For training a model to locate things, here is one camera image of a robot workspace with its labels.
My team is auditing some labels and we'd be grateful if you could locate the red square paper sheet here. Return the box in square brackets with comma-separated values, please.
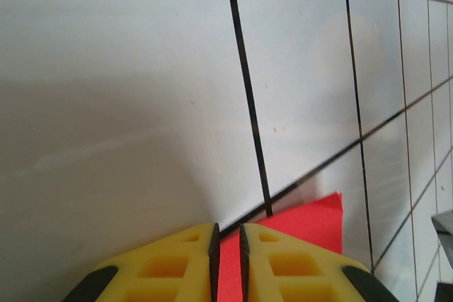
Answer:
[218, 192, 344, 302]

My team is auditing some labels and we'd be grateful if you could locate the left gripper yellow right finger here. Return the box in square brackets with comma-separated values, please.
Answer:
[239, 223, 394, 302]

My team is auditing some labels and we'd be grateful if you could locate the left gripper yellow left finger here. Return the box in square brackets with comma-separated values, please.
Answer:
[69, 223, 221, 302]

